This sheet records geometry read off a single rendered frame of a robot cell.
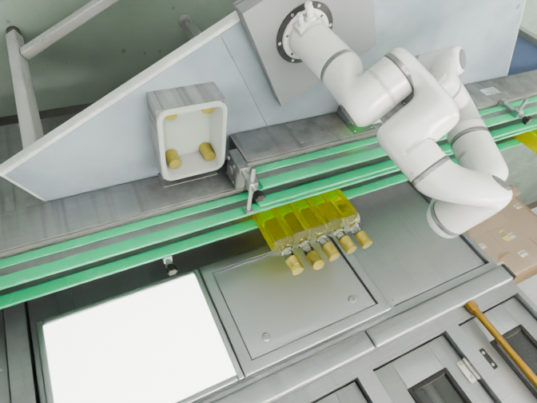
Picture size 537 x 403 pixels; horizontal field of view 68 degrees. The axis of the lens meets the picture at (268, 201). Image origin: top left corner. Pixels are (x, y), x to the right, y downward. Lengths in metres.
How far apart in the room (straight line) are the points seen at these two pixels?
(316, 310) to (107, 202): 0.64
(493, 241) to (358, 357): 4.04
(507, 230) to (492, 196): 4.48
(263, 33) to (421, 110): 0.40
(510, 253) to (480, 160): 4.16
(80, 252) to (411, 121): 0.81
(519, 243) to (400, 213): 3.78
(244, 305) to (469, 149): 0.69
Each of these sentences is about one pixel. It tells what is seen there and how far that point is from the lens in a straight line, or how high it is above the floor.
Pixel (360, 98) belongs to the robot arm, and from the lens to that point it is 0.84.
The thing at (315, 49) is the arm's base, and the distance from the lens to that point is 0.96.
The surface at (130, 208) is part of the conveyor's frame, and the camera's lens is 1.12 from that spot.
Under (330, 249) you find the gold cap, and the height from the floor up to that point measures 1.14.
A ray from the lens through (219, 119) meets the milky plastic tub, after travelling 1.05.
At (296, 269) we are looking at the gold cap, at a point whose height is 1.16.
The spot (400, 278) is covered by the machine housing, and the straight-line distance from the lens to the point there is 1.37.
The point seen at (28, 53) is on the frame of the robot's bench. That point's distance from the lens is 1.57.
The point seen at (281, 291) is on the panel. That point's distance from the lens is 1.19.
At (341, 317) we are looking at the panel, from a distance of 1.20.
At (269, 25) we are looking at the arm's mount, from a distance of 1.00.
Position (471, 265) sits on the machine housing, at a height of 1.29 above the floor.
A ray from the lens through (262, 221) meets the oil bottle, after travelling 1.14.
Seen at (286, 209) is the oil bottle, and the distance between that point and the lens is 1.17.
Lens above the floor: 1.59
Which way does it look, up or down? 34 degrees down
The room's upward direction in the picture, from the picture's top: 148 degrees clockwise
